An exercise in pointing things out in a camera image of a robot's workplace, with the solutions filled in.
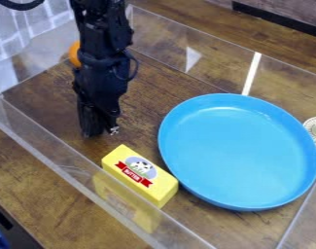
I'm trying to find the yellow toy butter block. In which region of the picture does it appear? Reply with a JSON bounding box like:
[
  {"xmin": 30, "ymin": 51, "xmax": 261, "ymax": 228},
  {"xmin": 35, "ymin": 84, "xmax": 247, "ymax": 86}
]
[{"xmin": 102, "ymin": 144, "xmax": 178, "ymax": 208}]

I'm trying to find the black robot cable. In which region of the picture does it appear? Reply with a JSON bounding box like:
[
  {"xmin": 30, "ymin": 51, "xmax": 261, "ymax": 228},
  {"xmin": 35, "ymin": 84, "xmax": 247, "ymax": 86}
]
[{"xmin": 0, "ymin": 0, "xmax": 47, "ymax": 12}]

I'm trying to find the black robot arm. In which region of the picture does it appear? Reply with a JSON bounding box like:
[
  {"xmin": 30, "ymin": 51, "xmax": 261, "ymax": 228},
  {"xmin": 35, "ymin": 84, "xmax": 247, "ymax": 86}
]
[{"xmin": 69, "ymin": 0, "xmax": 138, "ymax": 137}]

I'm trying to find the orange ball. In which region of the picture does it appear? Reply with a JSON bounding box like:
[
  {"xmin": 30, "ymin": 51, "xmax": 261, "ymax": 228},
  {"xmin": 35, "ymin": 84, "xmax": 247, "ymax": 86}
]
[{"xmin": 69, "ymin": 41, "xmax": 81, "ymax": 68}]

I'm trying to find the blue round tray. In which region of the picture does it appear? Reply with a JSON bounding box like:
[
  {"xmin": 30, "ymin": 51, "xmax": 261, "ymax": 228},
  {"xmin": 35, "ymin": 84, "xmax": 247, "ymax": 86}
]
[{"xmin": 158, "ymin": 93, "xmax": 316, "ymax": 211}]

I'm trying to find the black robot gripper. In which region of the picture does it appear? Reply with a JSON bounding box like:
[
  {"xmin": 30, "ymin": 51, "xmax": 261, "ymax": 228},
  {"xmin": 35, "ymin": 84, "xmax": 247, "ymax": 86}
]
[{"xmin": 74, "ymin": 50, "xmax": 133, "ymax": 137}]

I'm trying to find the clear acrylic enclosure wall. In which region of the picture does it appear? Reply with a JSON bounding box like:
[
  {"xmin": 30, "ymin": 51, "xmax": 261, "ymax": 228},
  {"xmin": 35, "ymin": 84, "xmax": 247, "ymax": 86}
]
[{"xmin": 0, "ymin": 0, "xmax": 316, "ymax": 249}]

